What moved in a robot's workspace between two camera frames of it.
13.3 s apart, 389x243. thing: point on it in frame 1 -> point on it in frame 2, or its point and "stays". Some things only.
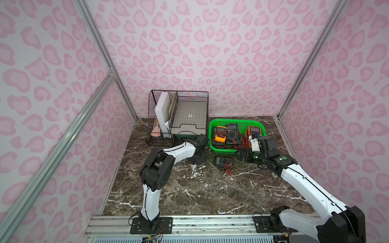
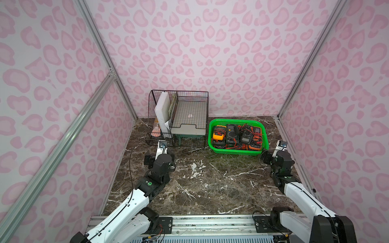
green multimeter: [232, 135] stays
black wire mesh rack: [176, 116] stays
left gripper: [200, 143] -> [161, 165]
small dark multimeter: [224, 161] -> [246, 136]
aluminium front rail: [114, 229] stays
